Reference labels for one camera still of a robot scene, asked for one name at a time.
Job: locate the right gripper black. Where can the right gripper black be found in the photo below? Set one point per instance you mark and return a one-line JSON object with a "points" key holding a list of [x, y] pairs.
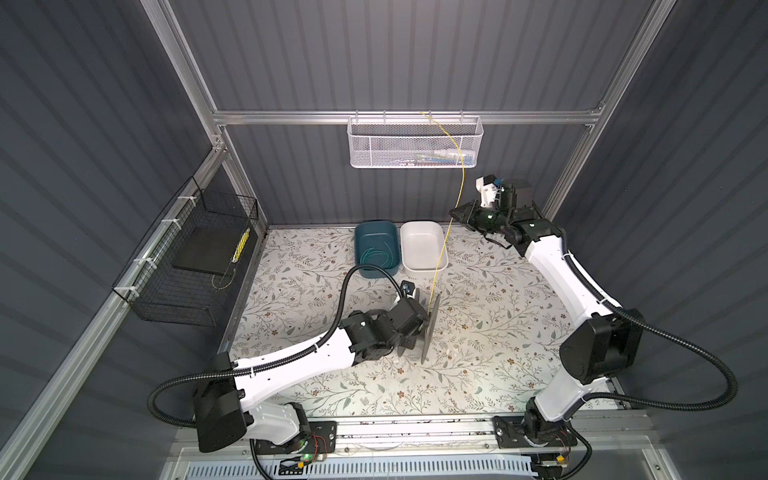
{"points": [[472, 209]]}

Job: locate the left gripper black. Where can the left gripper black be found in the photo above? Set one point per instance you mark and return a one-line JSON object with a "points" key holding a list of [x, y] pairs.
{"points": [[410, 342]]}

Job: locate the grey foam spool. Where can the grey foam spool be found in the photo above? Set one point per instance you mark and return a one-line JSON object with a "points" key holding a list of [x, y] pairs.
{"points": [[425, 335]]}

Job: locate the white plastic tray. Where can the white plastic tray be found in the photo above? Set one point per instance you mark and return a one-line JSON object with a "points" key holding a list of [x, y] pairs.
{"points": [[422, 251]]}

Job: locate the teal plastic tray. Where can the teal plastic tray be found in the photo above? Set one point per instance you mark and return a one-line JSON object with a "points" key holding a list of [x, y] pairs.
{"points": [[377, 243]]}

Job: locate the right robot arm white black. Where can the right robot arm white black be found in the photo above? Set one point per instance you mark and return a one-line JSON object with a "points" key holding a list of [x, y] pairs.
{"points": [[606, 336]]}

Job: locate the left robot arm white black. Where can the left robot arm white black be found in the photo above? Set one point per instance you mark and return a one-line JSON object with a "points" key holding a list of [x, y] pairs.
{"points": [[232, 398]]}

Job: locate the items in white basket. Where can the items in white basket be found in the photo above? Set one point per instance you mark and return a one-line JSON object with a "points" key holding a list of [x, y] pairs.
{"points": [[443, 157]]}

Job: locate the white vented cover strip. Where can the white vented cover strip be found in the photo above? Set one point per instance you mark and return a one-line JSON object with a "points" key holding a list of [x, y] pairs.
{"points": [[459, 466]]}

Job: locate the yellow perforated strip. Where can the yellow perforated strip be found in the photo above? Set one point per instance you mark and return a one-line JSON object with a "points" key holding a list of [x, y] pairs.
{"points": [[242, 242]]}

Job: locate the black flat pad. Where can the black flat pad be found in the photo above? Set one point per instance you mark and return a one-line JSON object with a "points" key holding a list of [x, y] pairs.
{"points": [[207, 251]]}

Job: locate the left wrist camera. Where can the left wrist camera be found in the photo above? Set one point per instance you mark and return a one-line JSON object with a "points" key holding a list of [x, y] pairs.
{"points": [[409, 290]]}

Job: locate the white wire wall basket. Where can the white wire wall basket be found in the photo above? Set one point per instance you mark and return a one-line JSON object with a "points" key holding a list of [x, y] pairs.
{"points": [[373, 140]]}

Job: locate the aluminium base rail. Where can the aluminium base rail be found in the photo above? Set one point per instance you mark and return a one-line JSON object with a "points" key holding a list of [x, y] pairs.
{"points": [[475, 433]]}

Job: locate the black wire wall basket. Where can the black wire wall basket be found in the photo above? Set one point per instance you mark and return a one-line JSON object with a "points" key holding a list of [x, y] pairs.
{"points": [[158, 292]]}

